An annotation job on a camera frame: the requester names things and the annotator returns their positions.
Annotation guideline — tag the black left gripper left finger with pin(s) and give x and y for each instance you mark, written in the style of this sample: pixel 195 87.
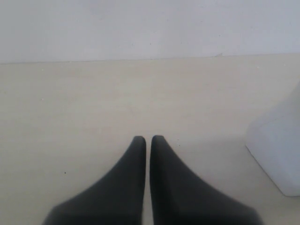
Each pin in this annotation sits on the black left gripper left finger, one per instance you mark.
pixel 116 199

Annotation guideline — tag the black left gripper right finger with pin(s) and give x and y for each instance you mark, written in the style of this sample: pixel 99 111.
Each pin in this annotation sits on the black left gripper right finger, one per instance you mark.
pixel 180 197

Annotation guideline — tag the white mannequin head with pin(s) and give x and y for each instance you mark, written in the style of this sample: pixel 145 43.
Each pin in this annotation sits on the white mannequin head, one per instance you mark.
pixel 273 139

